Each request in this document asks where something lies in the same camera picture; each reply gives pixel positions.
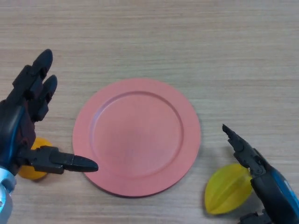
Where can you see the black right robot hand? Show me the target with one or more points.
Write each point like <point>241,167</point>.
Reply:
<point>273,193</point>

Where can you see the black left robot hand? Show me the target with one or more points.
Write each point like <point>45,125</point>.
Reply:
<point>21,126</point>

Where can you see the yellow starfruit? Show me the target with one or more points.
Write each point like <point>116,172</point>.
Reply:
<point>226,189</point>

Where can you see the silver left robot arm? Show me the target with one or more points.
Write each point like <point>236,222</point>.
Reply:
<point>5,198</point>

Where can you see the pink round plate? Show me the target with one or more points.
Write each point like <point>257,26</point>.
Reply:
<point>137,140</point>

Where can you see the orange round fruit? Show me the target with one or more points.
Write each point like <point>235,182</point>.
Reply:
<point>39,142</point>

